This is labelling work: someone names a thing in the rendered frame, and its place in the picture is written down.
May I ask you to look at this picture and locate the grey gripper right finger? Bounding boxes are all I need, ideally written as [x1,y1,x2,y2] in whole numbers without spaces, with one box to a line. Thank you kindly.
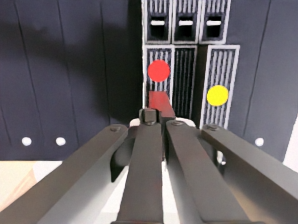
[157,91,298,224]

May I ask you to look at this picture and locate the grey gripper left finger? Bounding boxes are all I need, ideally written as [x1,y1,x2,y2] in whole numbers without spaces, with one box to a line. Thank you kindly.
[0,91,165,224]

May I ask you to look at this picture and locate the tan flat board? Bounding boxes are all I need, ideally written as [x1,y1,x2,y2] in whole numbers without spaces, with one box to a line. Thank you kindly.
[0,162,36,203]

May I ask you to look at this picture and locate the black rack frame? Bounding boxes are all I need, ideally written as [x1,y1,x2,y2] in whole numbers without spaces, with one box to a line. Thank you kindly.
[0,0,298,163]

